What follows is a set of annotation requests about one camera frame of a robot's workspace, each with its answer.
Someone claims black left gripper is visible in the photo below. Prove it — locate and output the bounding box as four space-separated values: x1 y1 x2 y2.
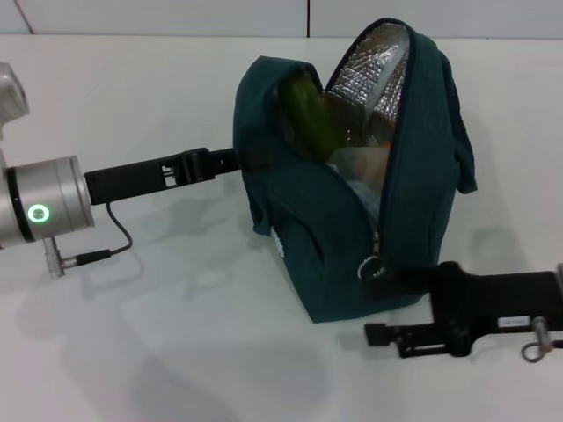
83 146 266 207

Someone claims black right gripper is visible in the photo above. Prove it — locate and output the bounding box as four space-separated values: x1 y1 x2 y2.
363 260 563 359

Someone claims green cucumber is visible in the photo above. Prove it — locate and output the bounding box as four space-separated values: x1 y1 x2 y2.
281 74 342 164

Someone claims teal insulated lunch bag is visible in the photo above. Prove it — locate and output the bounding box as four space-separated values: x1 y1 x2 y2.
231 17 479 324

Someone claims clear container with blue-rimmed lid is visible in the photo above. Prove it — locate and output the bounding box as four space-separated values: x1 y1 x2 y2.
347 179 380 221

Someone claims orange yellow pear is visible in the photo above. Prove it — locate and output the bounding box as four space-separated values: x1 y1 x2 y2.
347 147 393 190

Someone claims right arm cable with plug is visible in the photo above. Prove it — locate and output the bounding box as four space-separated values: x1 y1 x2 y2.
521 316 563 364

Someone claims arm cable with plug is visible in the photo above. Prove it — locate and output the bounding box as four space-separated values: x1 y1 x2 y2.
521 316 563 364
43 204 134 278

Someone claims left arm cable with plug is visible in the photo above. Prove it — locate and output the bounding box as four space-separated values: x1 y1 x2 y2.
43 204 134 278

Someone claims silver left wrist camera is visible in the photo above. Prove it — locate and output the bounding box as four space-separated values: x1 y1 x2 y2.
0 61 30 140

